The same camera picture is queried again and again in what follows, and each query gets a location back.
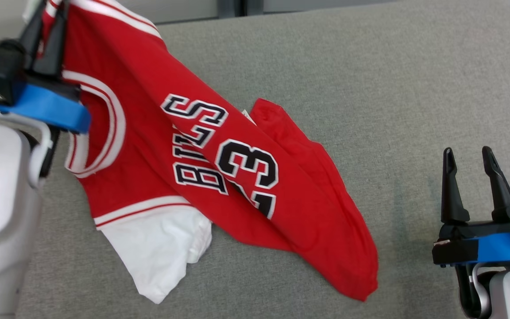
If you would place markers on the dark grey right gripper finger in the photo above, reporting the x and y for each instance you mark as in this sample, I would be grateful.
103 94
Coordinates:
500 199
452 204

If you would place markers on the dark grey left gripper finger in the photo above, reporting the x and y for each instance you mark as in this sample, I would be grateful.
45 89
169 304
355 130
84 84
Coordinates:
51 53
31 35

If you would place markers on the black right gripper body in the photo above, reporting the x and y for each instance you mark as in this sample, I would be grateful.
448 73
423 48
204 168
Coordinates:
458 232

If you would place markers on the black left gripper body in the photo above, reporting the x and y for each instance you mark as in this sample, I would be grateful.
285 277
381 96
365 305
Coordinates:
60 85

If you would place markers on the red basketball jersey white trim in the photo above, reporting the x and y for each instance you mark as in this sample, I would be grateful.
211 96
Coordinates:
148 88

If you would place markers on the grey partition foot cap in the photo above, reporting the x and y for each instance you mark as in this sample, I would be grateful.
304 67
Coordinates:
230 8
255 6

